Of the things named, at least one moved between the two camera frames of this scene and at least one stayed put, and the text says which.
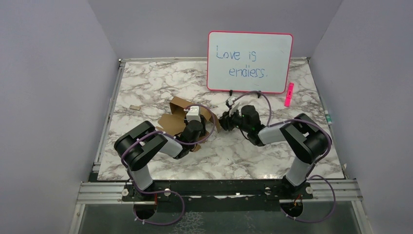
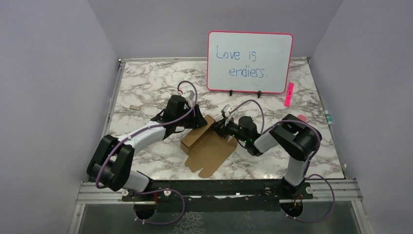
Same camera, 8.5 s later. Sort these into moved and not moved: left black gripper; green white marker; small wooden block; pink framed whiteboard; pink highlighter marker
Moved: left black gripper
Not moved: green white marker; pink framed whiteboard; small wooden block; pink highlighter marker
